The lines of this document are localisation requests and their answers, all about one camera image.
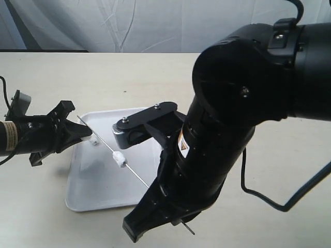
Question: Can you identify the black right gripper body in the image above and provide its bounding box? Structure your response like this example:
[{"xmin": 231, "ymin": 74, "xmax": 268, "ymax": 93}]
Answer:
[{"xmin": 147, "ymin": 145, "xmax": 228, "ymax": 227}]

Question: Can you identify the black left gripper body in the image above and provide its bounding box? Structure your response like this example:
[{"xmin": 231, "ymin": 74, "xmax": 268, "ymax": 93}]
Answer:
[{"xmin": 25, "ymin": 100, "xmax": 75, "ymax": 166}]

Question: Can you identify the thin metal skewer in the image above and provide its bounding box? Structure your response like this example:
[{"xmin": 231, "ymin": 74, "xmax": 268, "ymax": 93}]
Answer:
[{"xmin": 77, "ymin": 115, "xmax": 195, "ymax": 236}]

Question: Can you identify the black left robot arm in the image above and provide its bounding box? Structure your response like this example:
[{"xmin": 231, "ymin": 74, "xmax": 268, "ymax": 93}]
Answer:
[{"xmin": 1, "ymin": 101, "xmax": 92, "ymax": 166}]

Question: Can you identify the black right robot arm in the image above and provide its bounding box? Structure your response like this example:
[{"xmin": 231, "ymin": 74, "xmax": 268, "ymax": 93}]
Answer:
[{"xmin": 113, "ymin": 18, "xmax": 330, "ymax": 242}]

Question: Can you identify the white plastic tray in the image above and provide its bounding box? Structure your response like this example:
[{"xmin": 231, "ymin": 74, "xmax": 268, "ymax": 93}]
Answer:
[{"xmin": 64, "ymin": 107, "xmax": 166, "ymax": 213}]

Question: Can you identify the white backdrop cloth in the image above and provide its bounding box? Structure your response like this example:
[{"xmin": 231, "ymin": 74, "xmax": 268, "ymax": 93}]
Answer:
[{"xmin": 0, "ymin": 0, "xmax": 331, "ymax": 54}]

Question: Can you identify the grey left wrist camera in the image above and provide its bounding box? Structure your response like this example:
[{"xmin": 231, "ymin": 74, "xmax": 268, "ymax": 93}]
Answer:
[{"xmin": 7, "ymin": 90, "xmax": 32, "ymax": 119}]

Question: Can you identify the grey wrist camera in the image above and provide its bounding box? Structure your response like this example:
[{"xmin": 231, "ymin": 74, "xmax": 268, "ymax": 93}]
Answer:
[
  {"xmin": 7, "ymin": 90, "xmax": 32, "ymax": 119},
  {"xmin": 112, "ymin": 102, "xmax": 186, "ymax": 149}
]

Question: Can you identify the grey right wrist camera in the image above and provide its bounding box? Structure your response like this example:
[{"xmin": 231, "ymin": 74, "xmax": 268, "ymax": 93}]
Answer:
[{"xmin": 112, "ymin": 102, "xmax": 186, "ymax": 149}]

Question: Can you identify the black round cable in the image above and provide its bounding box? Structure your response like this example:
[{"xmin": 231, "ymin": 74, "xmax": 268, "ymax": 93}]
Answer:
[{"xmin": 240, "ymin": 147, "xmax": 331, "ymax": 213}]

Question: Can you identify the black flat ribbon cable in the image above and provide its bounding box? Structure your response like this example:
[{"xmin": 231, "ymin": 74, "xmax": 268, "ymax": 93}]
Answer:
[{"xmin": 274, "ymin": 0, "xmax": 305, "ymax": 29}]

